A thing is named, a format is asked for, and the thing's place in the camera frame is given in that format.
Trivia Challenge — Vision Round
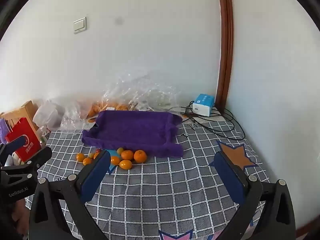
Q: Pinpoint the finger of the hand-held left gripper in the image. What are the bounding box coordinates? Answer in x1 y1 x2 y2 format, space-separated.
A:
0 135 29 155
5 147 52 175

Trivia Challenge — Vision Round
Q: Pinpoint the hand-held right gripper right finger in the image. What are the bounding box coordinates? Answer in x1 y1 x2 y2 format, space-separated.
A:
214 151 297 240

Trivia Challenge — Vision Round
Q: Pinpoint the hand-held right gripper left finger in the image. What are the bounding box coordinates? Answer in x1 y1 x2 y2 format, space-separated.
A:
28 150 112 240

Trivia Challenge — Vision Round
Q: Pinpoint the purple towel covered tray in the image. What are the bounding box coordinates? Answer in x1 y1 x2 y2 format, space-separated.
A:
82 110 184 158

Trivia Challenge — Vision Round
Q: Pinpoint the red paper bag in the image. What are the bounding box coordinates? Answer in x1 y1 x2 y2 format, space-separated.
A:
5 117 42 163

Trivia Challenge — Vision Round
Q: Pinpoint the purple fluffy cloth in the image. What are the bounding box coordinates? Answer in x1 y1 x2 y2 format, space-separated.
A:
0 119 12 143

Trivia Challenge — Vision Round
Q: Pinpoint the clear plastic bottle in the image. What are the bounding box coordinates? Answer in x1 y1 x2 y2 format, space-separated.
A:
39 126 52 146

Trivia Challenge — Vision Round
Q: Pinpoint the white plastic bag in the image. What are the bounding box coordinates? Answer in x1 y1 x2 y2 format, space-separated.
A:
32 99 67 131

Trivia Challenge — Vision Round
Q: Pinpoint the checked grey tablecloth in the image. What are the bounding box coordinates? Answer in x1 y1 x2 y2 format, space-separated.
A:
25 112 273 240

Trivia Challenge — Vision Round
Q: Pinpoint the clear plastic bag of oranges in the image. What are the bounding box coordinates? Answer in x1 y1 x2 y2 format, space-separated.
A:
61 97 130 130

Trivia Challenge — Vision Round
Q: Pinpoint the blue white tissue pack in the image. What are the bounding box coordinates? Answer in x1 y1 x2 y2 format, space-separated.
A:
192 94 215 117

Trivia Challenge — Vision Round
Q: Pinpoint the crumpled clear plastic bag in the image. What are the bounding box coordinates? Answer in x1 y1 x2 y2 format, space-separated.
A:
104 72 182 112

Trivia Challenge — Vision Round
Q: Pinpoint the black cable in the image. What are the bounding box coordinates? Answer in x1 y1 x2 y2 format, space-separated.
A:
167 101 247 141

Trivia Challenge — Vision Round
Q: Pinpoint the grey plug cable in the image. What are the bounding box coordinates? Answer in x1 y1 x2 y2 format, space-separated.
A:
181 106 223 125

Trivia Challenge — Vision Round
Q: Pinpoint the white light switch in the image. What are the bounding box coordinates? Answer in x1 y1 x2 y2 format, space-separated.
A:
73 17 87 34

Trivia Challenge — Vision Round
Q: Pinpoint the brown wooden door frame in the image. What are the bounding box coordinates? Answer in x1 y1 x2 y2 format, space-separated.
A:
215 0 235 110

